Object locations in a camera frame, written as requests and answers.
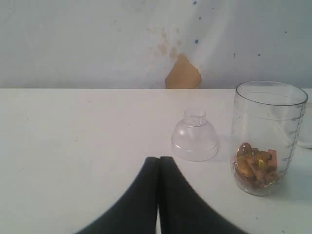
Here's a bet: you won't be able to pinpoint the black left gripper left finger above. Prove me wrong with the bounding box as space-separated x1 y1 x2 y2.
78 157 160 234

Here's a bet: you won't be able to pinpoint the brown chocolate pieces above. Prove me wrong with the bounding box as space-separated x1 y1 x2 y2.
234 142 279 189

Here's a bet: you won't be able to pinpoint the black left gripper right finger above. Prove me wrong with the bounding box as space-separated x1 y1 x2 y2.
158 156 245 234

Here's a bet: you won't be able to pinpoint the clear plastic shaker cup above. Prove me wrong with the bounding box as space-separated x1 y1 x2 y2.
231 81 308 196

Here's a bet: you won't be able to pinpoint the translucent plastic container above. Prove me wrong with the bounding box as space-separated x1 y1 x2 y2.
297 101 312 149

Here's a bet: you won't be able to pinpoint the clear dome shaker lid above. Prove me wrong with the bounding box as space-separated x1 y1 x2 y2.
171 108 218 162

